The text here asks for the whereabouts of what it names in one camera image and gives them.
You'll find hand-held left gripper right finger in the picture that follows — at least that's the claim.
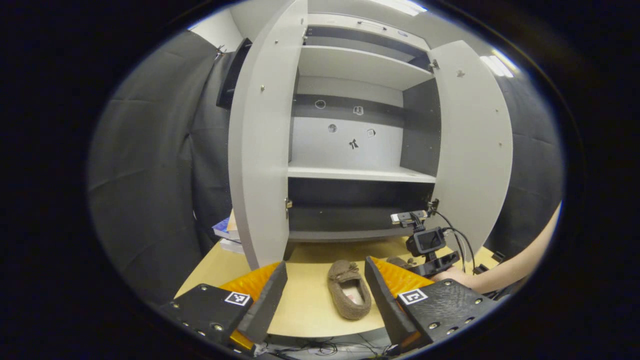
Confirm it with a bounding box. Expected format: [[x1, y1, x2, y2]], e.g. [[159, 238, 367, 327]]
[[364, 256, 502, 353]]

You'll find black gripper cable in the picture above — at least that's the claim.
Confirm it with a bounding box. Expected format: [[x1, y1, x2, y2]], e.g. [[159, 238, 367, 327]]
[[432, 210, 476, 274]]

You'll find black cable bundle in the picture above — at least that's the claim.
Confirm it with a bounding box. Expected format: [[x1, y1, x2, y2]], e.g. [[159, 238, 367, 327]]
[[260, 337, 396, 359]]

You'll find black backdrop cloth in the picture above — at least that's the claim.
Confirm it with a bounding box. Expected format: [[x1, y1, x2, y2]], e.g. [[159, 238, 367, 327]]
[[482, 75, 566, 253], [87, 30, 247, 307]]

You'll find ceiling light panel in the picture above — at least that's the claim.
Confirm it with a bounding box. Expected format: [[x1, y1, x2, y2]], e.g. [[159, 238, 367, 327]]
[[370, 0, 428, 16], [480, 47, 522, 79]]

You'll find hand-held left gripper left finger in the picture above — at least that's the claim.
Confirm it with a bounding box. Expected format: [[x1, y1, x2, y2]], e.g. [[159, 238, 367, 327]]
[[159, 260, 289, 351]]

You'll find white book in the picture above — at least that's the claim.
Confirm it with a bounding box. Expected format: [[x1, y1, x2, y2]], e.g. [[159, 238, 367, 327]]
[[220, 238, 246, 256]]

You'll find white cabinet shelf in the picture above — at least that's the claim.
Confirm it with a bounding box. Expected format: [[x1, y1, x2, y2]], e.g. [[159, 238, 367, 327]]
[[288, 160, 437, 184], [298, 45, 434, 91]]

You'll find blue book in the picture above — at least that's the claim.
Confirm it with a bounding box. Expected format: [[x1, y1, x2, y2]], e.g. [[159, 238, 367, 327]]
[[212, 217, 242, 241]]

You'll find brown fuzzy shoe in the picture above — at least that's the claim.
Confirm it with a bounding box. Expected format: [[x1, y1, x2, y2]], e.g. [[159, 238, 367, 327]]
[[327, 259, 372, 321], [386, 256, 418, 271]]

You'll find grey shoe cabinet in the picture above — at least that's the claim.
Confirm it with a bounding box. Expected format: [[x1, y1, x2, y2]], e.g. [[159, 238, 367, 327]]
[[228, 0, 514, 271]]

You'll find grey cabinet door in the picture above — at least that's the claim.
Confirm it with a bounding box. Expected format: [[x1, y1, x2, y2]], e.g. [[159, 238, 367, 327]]
[[228, 0, 309, 271], [429, 40, 514, 256]]

